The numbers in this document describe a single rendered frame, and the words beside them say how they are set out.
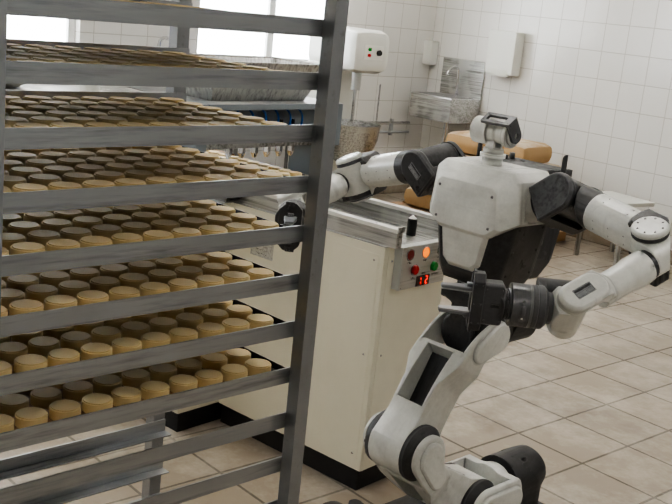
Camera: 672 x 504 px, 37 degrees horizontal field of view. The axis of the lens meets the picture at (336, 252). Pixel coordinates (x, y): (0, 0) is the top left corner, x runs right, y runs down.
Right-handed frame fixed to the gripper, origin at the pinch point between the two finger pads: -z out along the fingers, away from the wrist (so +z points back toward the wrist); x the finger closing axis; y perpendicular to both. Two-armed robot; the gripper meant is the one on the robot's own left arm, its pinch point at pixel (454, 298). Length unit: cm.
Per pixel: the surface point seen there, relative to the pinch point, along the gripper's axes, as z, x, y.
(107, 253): -59, 15, 48
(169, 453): -49, -22, 38
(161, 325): -53, -2, 29
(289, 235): -32.9, 14.5, 22.2
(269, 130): -38, 33, 27
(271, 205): -49, -13, -138
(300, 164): -44, -7, -196
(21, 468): -82, -40, 13
